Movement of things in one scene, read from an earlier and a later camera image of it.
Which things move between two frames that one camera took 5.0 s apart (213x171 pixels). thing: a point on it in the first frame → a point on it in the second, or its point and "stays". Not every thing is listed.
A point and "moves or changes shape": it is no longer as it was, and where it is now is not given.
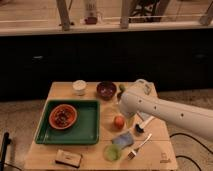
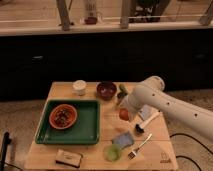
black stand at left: (6, 141) stays
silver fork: (132, 154) stays
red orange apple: (118, 122) moves or changes shape
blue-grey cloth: (125, 140) stays
